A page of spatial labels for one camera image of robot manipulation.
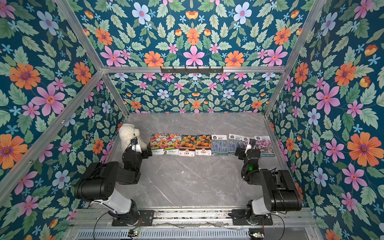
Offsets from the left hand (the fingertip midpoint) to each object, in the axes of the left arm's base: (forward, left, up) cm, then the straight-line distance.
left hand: (142, 143), depth 92 cm
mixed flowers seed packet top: (+5, -17, -9) cm, 19 cm away
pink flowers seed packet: (0, -67, -8) cm, 68 cm away
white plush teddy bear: (+1, +5, +10) cm, 12 cm away
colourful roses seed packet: (+7, -7, -9) cm, 13 cm away
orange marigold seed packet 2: (+1, -39, -9) cm, 40 cm away
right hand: (-7, -68, -1) cm, 68 cm away
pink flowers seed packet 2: (-2, -80, -9) cm, 81 cm away
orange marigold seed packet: (+2, -28, -9) cm, 29 cm away
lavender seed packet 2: (+2, -60, -9) cm, 61 cm away
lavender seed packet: (0, -50, -9) cm, 51 cm away
